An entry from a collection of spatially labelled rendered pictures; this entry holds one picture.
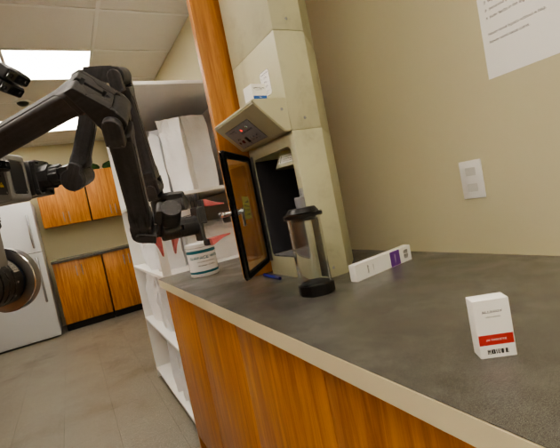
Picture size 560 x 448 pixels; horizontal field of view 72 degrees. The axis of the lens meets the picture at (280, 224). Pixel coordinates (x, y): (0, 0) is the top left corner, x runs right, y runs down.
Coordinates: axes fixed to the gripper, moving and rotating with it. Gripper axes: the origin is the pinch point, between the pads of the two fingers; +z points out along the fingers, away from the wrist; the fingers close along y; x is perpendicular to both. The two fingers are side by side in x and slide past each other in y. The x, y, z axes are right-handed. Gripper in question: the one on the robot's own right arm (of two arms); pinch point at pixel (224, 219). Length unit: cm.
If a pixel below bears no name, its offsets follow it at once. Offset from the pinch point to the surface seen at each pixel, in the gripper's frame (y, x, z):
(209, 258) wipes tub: -16, 53, 8
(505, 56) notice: 27, -56, 64
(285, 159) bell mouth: 15.0, -5.1, 23.4
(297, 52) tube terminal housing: 45, -17, 28
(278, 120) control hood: 25.2, -16.4, 17.0
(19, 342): -102, 472, -128
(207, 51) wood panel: 62, 20, 15
